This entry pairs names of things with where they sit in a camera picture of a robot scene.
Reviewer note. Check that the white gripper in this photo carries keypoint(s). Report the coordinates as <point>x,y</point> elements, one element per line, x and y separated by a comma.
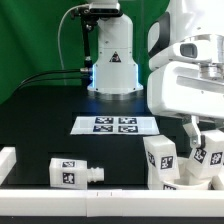
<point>177,90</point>

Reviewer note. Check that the white round stool seat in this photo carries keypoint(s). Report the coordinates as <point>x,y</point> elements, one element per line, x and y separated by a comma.
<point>188,182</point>

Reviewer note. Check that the white front barrier wall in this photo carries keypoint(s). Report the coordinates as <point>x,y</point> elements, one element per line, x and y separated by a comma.
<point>112,203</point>

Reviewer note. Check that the white barrier wall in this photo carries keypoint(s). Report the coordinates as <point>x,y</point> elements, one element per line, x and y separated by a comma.
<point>112,203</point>
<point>7,161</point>

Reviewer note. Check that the white left barrier wall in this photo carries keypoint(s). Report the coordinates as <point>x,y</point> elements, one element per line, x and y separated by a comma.
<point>7,161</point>

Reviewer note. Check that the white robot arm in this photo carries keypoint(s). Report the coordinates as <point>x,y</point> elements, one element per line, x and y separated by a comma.
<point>185,45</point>

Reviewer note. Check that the white marker sheet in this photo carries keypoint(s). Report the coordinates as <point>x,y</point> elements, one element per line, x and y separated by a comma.
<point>116,125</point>

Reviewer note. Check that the green backdrop curtain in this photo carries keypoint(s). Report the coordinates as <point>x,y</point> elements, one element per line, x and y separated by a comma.
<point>36,36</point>

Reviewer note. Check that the black camera stand pole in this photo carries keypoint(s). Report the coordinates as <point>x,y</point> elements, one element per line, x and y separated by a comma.
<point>87,27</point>

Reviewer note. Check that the black camera on stand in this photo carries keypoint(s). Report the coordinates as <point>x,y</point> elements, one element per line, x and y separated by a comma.
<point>102,10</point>

